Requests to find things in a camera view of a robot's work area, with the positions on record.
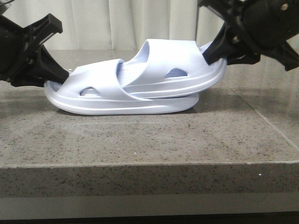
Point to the light blue slipper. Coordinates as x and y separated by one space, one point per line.
169 68
94 89

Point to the grey-green curtain left panel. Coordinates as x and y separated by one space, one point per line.
110 24

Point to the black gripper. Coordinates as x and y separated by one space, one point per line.
24 60
253 28

